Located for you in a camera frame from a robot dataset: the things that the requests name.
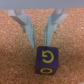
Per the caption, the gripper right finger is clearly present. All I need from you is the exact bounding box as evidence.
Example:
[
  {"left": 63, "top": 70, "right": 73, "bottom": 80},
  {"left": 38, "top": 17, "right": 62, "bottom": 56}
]
[{"left": 46, "top": 8, "right": 72, "bottom": 49}]

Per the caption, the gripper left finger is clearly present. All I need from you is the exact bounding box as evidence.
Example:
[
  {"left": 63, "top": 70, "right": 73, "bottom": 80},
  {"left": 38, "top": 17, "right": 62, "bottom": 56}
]
[{"left": 6, "top": 9, "right": 37, "bottom": 50}]

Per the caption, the purple block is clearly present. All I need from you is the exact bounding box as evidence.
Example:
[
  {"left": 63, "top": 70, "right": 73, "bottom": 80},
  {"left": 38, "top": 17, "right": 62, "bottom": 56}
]
[{"left": 35, "top": 46, "right": 61, "bottom": 76}]

